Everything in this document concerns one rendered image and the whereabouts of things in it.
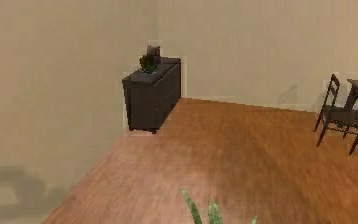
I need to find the dark brown chest of drawers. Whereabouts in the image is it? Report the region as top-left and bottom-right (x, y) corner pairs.
(121, 56), (182, 135)

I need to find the small dark green plant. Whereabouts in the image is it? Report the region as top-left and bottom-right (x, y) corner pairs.
(138, 54), (159, 75)

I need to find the light green leafy plant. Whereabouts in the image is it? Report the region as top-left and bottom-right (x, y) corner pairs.
(180, 188), (259, 224)

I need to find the dark brown wooden chair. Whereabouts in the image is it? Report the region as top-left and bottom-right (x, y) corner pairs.
(313, 73), (358, 156)

